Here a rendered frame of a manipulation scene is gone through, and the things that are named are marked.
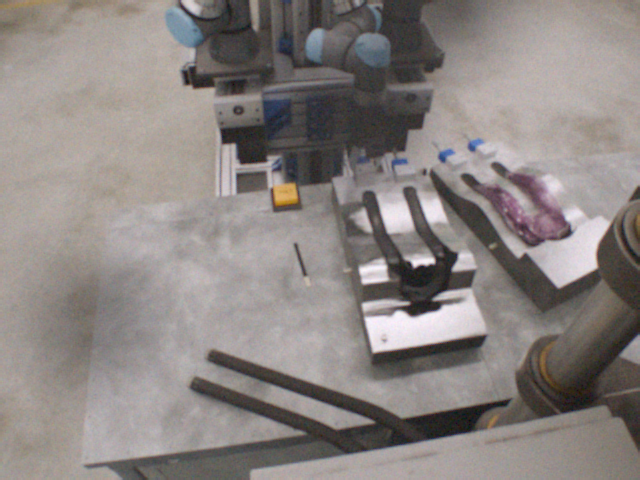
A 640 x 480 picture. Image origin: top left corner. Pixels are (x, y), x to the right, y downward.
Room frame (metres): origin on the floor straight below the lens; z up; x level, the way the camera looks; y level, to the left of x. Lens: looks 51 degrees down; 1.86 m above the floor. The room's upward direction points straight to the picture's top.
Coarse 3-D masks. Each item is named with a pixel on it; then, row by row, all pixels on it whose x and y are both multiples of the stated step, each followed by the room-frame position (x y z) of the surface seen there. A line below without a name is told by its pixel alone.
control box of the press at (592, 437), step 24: (600, 408) 0.15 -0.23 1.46; (480, 432) 0.13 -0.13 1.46; (504, 432) 0.13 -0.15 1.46; (528, 432) 0.13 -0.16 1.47; (552, 432) 0.13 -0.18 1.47; (576, 432) 0.13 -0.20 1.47; (600, 432) 0.13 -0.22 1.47; (624, 432) 0.12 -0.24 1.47; (360, 456) 0.11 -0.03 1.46; (384, 456) 0.11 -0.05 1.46; (408, 456) 0.11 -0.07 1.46; (432, 456) 0.11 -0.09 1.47; (456, 456) 0.11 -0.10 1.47; (480, 456) 0.11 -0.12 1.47; (504, 456) 0.11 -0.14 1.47; (528, 456) 0.11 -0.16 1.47; (552, 456) 0.11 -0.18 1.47; (576, 456) 0.11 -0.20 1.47; (600, 456) 0.11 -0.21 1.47; (624, 456) 0.11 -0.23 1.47
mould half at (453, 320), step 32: (352, 192) 0.95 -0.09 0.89; (384, 192) 0.95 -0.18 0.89; (352, 224) 0.84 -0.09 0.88; (448, 224) 0.84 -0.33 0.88; (352, 256) 0.74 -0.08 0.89; (384, 256) 0.71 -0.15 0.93; (416, 256) 0.70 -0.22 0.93; (384, 288) 0.64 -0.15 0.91; (384, 320) 0.58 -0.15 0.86; (416, 320) 0.58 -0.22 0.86; (448, 320) 0.58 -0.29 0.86; (480, 320) 0.58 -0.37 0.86; (384, 352) 0.51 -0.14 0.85; (416, 352) 0.52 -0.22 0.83
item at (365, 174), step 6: (360, 156) 1.05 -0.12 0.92; (360, 162) 1.02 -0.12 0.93; (366, 162) 1.02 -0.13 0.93; (372, 162) 1.00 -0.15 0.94; (360, 168) 0.98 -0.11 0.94; (366, 168) 0.98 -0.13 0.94; (372, 168) 0.98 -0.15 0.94; (354, 174) 1.00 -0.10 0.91; (360, 174) 0.96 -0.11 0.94; (366, 174) 0.97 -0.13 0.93; (372, 174) 0.97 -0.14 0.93; (360, 180) 0.96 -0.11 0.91; (366, 180) 0.97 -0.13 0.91; (372, 180) 0.97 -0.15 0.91; (360, 186) 0.97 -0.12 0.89
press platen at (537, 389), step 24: (552, 336) 0.31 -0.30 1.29; (528, 360) 0.28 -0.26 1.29; (624, 360) 0.27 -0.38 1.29; (528, 384) 0.25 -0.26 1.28; (552, 384) 0.24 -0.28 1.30; (600, 384) 0.24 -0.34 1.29; (624, 384) 0.24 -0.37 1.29; (552, 408) 0.22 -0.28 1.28; (576, 408) 0.21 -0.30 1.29; (624, 408) 0.21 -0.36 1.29
